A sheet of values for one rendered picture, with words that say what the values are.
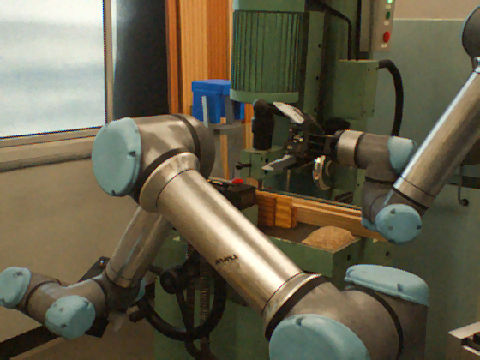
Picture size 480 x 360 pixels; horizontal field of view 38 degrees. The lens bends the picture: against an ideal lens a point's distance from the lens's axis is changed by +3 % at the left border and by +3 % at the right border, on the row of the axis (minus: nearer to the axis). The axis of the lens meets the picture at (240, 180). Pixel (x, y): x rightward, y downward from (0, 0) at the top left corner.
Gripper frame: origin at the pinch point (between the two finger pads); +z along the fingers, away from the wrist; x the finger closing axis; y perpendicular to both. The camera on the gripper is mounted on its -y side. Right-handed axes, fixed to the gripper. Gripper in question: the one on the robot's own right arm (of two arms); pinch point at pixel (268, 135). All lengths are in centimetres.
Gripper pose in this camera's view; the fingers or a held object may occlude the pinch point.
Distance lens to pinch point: 159.4
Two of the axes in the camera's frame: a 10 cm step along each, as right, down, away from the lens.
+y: -5.5, -0.4, -8.3
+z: -8.2, -1.7, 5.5
